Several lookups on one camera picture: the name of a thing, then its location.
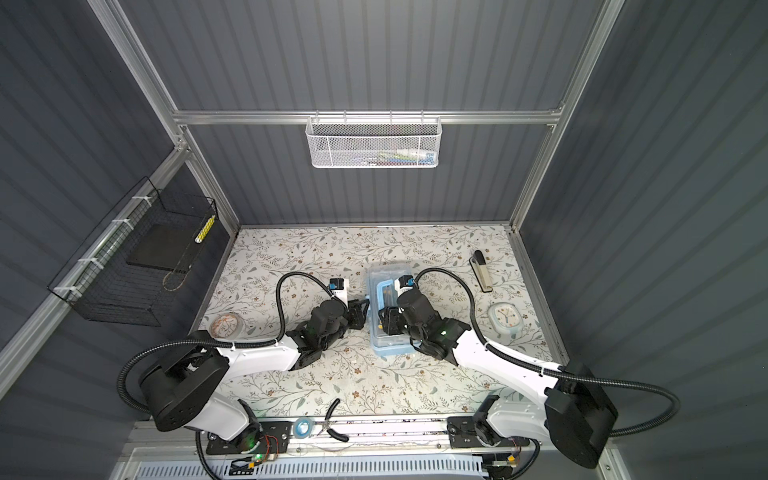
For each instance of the white wire wall basket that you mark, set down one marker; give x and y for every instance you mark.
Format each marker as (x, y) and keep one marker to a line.
(371, 145)

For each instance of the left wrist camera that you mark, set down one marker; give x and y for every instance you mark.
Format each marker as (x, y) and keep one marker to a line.
(339, 289)

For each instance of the black foam pad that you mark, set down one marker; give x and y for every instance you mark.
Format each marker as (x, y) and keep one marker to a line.
(166, 248)

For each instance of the clear tape roll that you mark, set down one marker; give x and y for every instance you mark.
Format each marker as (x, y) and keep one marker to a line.
(228, 326)

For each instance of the black handled pliers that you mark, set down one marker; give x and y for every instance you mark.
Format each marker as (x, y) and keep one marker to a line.
(327, 426)

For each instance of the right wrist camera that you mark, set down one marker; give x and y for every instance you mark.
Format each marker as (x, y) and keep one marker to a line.
(403, 284)

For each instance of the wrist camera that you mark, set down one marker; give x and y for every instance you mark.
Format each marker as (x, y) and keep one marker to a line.
(339, 289)
(403, 284)

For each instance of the blue plastic tool box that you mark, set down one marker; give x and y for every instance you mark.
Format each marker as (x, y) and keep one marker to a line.
(387, 342)

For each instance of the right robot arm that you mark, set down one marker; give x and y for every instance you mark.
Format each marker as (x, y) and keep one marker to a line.
(564, 405)

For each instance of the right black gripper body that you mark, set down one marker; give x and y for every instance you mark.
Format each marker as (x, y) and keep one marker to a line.
(395, 320)

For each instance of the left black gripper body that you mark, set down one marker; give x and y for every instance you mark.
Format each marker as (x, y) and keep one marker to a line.
(354, 318)

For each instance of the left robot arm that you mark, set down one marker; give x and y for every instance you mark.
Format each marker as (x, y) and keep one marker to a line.
(181, 388)

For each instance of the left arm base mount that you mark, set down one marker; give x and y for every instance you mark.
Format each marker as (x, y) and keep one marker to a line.
(270, 437)

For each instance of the black silver stapler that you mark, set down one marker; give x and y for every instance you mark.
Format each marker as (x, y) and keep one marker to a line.
(479, 267)

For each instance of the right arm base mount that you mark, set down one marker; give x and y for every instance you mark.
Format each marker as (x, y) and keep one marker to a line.
(465, 433)

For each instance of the black wire wall basket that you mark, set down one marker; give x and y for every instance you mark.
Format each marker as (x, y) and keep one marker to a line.
(133, 271)

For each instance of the white ventilated front panel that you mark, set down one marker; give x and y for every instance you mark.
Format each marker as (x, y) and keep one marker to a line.
(361, 467)

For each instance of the blue tape roll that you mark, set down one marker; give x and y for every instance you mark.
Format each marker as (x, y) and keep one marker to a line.
(303, 428)

